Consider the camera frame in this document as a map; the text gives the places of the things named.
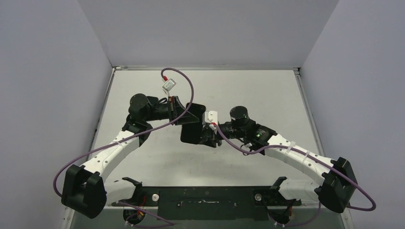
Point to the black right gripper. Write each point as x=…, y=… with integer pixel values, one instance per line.
x=209, y=135

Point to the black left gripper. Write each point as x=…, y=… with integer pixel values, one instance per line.
x=175, y=107

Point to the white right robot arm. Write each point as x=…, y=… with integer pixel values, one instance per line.
x=332, y=181

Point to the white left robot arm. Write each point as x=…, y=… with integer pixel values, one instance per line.
x=85, y=189

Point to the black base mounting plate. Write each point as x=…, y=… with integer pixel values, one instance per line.
x=213, y=203

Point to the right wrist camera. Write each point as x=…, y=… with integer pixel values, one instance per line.
x=210, y=117

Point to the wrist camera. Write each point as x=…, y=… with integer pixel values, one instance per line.
x=168, y=85
x=210, y=117

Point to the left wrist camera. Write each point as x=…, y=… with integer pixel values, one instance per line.
x=168, y=85

